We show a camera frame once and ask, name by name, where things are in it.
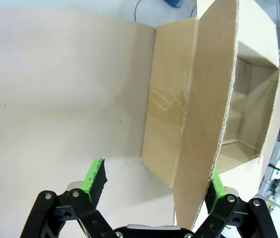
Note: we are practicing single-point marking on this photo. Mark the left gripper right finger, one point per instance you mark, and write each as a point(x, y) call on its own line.
point(231, 210)

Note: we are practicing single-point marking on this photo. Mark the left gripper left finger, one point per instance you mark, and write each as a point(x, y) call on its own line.
point(94, 181)

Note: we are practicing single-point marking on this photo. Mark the brown cardboard shipping box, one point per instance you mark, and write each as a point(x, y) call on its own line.
point(204, 74)

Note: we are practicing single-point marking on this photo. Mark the blue plastic object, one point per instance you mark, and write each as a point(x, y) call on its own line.
point(172, 2)

